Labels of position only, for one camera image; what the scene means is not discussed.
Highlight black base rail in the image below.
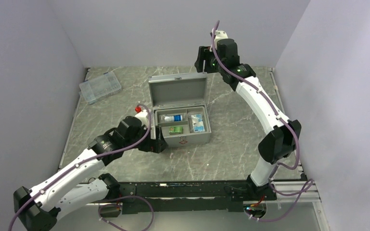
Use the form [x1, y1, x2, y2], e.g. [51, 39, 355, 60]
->
[120, 180, 277, 215]

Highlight white blue spray bottle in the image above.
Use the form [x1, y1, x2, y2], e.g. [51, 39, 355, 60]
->
[160, 114, 184, 123]

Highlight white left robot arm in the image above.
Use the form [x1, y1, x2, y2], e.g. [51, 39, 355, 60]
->
[13, 112, 168, 231]

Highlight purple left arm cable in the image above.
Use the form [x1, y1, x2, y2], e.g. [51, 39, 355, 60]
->
[8, 103, 155, 231]

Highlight grey metal medicine case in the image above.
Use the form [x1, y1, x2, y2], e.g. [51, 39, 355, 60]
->
[148, 72, 211, 148]

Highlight grey plastic divider tray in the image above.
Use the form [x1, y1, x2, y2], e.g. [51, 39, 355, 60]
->
[155, 106, 210, 137]

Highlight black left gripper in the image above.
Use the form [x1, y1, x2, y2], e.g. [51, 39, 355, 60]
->
[124, 124, 168, 153]

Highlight small green box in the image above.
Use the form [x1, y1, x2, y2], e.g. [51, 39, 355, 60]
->
[168, 126, 184, 135]

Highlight blue white wipe packets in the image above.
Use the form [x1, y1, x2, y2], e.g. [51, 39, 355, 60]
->
[190, 114, 205, 132]

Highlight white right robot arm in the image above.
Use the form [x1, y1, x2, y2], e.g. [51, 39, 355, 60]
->
[194, 38, 302, 200]

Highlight clear plastic compartment box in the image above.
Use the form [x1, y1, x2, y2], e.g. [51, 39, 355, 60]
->
[79, 72, 122, 104]

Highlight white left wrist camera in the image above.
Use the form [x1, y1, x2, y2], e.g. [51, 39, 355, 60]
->
[135, 106, 149, 124]

